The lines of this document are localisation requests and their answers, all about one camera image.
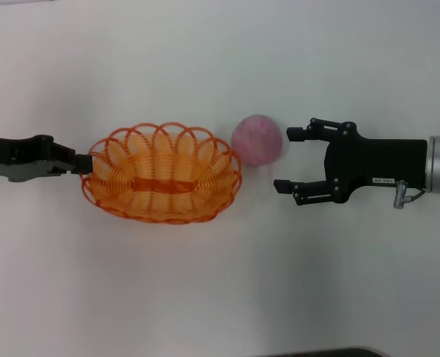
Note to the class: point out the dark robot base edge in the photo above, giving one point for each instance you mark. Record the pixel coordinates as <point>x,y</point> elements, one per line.
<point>327,352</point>

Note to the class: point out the pink peach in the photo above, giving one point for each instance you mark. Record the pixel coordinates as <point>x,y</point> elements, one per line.
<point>257,139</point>

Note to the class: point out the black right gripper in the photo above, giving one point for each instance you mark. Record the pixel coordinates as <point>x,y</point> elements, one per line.
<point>376,161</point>

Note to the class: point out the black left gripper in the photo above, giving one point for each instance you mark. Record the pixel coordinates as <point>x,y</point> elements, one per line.
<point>15,158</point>

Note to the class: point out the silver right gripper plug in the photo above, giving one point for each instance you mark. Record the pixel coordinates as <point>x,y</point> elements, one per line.
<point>400,195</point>

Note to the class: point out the orange woven plastic basket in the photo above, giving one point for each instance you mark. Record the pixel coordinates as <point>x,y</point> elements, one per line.
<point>160,178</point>

